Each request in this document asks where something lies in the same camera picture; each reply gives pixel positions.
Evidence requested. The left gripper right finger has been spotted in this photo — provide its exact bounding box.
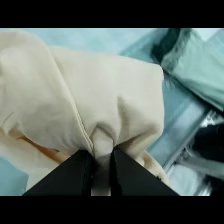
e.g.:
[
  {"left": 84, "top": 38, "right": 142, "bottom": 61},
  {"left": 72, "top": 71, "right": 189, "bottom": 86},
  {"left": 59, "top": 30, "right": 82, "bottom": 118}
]
[{"left": 109, "top": 147, "right": 180, "bottom": 197}]

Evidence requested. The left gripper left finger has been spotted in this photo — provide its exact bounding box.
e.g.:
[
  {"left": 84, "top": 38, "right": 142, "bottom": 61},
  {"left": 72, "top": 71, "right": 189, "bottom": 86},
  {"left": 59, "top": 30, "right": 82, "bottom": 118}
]
[{"left": 22, "top": 149, "right": 94, "bottom": 197}]

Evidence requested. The cream T-shirt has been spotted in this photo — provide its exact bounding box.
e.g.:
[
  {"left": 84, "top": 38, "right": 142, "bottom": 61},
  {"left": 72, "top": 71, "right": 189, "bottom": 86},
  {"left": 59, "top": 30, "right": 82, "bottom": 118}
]
[{"left": 0, "top": 29, "right": 172, "bottom": 197}]

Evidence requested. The pale green garment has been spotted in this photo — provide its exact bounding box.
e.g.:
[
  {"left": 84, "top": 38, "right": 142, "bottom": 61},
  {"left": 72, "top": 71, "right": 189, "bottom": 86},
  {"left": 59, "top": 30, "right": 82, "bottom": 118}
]
[{"left": 151, "top": 28, "right": 224, "bottom": 113}]

